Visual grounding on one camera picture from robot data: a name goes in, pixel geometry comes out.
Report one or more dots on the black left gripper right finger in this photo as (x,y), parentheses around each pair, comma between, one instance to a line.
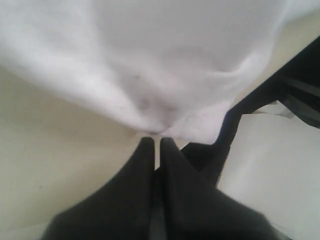
(195,210)

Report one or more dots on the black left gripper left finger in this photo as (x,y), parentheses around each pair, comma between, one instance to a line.
(120,210)

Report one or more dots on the white t-shirt red Chinese logo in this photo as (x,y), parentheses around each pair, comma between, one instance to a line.
(168,67)

